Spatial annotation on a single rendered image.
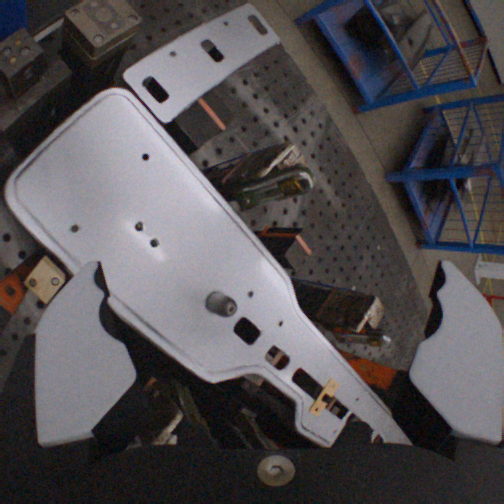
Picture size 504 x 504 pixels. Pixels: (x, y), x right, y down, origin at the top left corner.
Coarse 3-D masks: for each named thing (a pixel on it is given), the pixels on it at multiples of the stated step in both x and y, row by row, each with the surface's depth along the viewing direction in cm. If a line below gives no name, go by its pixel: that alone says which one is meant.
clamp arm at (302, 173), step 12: (288, 168) 41; (300, 168) 40; (252, 180) 47; (264, 180) 44; (276, 180) 42; (288, 180) 40; (300, 180) 40; (312, 180) 40; (240, 192) 48; (252, 192) 46; (264, 192) 45; (276, 192) 44; (288, 192) 42; (300, 192) 41; (252, 204) 48; (264, 204) 47
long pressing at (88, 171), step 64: (64, 128) 34; (128, 128) 38; (64, 192) 34; (128, 192) 39; (192, 192) 44; (64, 256) 35; (128, 256) 39; (192, 256) 44; (256, 256) 50; (128, 320) 39; (192, 320) 45; (256, 320) 51; (320, 384) 61
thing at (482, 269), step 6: (480, 258) 376; (480, 264) 369; (486, 264) 364; (492, 264) 356; (498, 264) 348; (474, 270) 363; (480, 270) 366; (486, 270) 358; (492, 270) 350; (498, 270) 343; (480, 276) 373; (486, 276) 364; (492, 276) 355; (498, 276) 346
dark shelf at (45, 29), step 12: (36, 0) 25; (48, 0) 26; (60, 0) 27; (72, 0) 28; (84, 0) 29; (36, 12) 26; (48, 12) 27; (60, 12) 28; (36, 24) 26; (48, 24) 27; (60, 24) 30; (36, 36) 27
